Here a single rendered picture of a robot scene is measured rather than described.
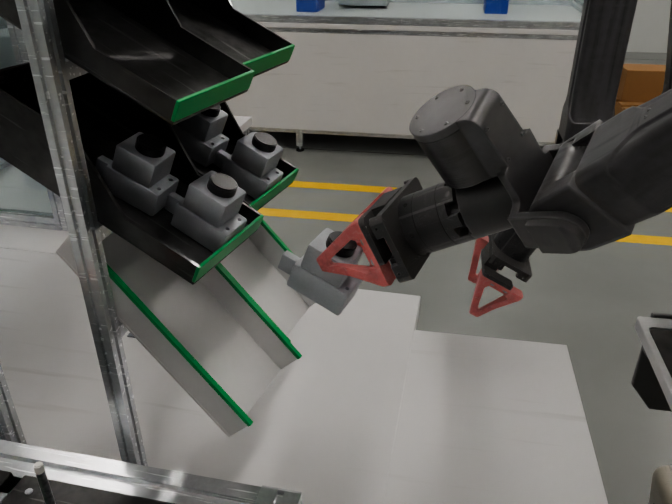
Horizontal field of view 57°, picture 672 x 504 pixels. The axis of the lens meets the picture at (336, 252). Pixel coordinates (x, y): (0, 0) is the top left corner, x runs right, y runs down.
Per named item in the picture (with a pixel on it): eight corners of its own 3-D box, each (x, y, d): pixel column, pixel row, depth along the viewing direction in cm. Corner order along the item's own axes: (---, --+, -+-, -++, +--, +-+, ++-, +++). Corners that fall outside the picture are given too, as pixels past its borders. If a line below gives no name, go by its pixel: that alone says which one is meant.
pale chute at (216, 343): (280, 369, 80) (302, 355, 77) (228, 438, 69) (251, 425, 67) (132, 206, 77) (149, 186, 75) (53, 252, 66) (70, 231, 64)
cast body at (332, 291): (354, 296, 66) (379, 246, 62) (338, 317, 62) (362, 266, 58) (289, 256, 67) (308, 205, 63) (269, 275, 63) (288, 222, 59)
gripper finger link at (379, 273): (292, 244, 57) (375, 214, 52) (324, 214, 63) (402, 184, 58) (325, 305, 59) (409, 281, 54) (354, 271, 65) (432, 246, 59)
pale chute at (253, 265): (309, 306, 93) (328, 293, 90) (268, 357, 82) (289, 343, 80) (183, 165, 90) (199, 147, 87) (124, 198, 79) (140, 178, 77)
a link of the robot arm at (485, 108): (591, 256, 44) (627, 170, 47) (525, 138, 38) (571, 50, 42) (456, 252, 53) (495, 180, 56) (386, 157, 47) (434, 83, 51)
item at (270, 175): (276, 190, 80) (295, 146, 76) (260, 203, 76) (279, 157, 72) (223, 157, 81) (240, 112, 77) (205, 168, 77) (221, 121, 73)
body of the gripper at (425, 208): (361, 222, 52) (438, 194, 48) (400, 181, 61) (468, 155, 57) (394, 286, 54) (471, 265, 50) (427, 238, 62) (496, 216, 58)
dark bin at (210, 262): (257, 231, 71) (279, 180, 67) (193, 286, 60) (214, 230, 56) (64, 107, 74) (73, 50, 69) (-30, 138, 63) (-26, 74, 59)
